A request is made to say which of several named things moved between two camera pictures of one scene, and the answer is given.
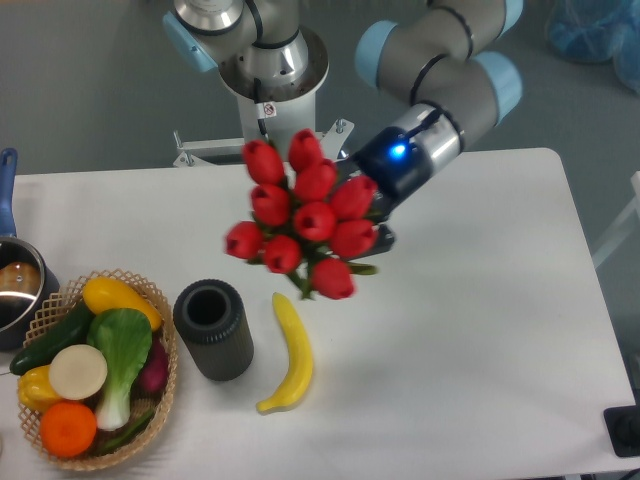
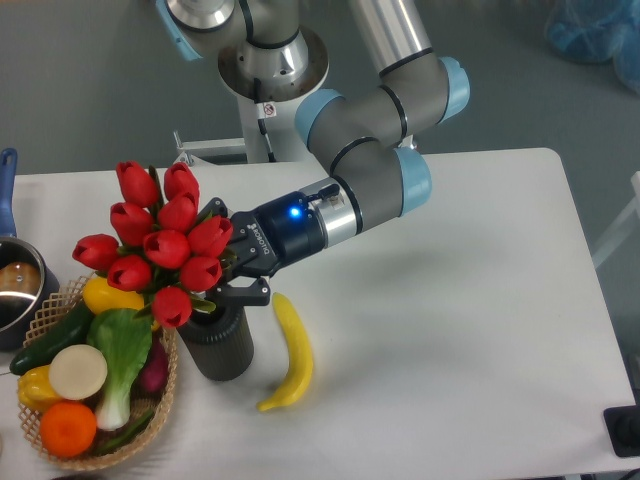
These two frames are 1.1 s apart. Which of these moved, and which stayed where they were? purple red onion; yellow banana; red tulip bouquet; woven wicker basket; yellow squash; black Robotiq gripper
Moved: red tulip bouquet; black Robotiq gripper
Stayed: woven wicker basket; yellow squash; purple red onion; yellow banana
